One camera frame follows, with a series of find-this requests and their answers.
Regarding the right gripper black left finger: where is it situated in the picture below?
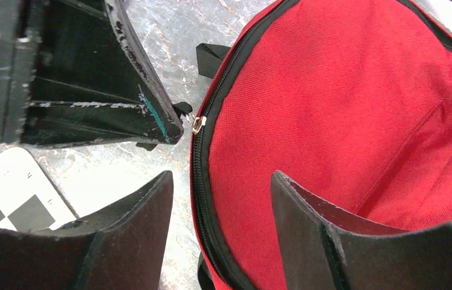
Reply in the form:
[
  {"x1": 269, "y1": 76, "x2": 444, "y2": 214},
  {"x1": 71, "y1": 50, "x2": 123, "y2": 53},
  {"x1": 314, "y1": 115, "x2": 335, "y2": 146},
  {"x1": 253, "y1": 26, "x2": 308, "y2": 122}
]
[{"x1": 0, "y1": 170, "x2": 173, "y2": 289}]

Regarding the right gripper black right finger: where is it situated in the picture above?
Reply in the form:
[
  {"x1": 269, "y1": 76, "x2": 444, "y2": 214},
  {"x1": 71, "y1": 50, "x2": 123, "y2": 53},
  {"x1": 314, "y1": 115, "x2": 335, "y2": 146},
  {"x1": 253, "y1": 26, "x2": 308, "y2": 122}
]
[{"x1": 271, "y1": 171, "x2": 452, "y2": 289}]

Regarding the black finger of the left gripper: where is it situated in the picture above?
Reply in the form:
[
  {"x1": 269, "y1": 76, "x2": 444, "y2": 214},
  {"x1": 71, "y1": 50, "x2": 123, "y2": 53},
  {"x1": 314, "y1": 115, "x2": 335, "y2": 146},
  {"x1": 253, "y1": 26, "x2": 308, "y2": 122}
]
[{"x1": 0, "y1": 1, "x2": 183, "y2": 148}]

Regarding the red backpack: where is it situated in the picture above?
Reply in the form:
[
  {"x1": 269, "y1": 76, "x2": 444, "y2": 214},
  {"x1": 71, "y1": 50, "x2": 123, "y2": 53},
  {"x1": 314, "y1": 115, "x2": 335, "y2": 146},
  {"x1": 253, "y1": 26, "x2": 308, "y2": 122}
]
[{"x1": 190, "y1": 0, "x2": 452, "y2": 289}]

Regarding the black white chessboard mat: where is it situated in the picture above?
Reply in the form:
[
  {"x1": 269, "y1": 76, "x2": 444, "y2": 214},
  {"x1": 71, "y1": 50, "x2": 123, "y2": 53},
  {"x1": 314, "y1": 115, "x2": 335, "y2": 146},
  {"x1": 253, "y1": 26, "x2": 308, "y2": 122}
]
[{"x1": 0, "y1": 147, "x2": 76, "y2": 231}]

